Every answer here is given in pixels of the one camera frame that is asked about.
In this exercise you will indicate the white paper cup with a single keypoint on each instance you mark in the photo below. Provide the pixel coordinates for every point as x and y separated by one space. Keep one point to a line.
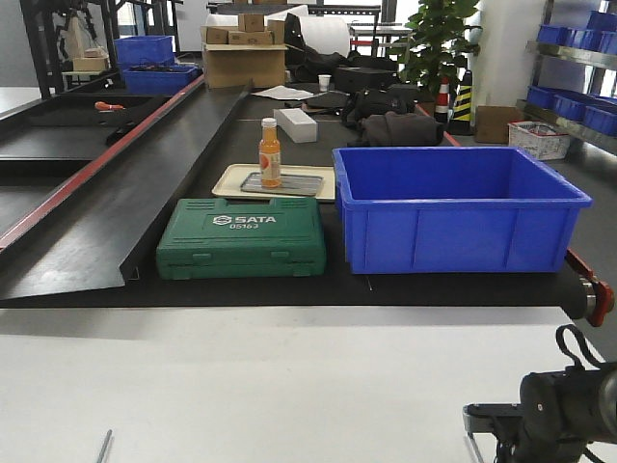
324 82

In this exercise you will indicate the blue bin far left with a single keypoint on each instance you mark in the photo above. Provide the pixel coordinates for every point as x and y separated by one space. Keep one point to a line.
159 82

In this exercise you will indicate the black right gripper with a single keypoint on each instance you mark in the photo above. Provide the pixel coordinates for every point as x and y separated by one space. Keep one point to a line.
559 414

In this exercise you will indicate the large cardboard box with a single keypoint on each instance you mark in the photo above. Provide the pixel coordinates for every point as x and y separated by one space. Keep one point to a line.
227 65

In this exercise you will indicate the small grey metal tray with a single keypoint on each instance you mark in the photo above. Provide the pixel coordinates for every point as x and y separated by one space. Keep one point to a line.
291 185

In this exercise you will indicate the beige plastic tray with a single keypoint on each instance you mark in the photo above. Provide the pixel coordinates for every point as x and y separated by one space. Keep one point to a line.
229 184

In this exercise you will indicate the white red basket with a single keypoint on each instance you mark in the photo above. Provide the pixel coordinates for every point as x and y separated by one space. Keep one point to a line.
542 140

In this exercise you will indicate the white rectangular box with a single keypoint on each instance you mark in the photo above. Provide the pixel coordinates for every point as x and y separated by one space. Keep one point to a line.
298 125

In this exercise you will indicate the yellow black traffic cone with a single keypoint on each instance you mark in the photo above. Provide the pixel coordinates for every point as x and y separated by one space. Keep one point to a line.
459 123

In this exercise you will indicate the large blue plastic bin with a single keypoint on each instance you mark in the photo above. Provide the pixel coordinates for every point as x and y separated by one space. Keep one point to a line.
453 209

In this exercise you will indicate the red conveyor end bracket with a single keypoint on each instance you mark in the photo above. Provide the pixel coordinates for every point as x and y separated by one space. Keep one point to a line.
600 296

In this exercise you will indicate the green SATA tool case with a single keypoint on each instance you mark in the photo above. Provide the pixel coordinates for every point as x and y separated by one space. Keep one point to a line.
212 238

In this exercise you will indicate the green potted plant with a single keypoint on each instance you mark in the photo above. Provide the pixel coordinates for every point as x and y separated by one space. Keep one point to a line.
437 44

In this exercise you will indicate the orange juice bottle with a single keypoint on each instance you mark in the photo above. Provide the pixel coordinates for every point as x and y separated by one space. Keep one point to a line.
270 154

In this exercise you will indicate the orange handled tool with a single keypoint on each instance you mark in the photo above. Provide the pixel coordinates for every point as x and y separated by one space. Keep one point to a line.
105 107

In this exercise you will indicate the dark grey cloth bundle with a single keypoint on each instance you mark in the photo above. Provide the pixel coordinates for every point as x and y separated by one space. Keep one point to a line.
399 130

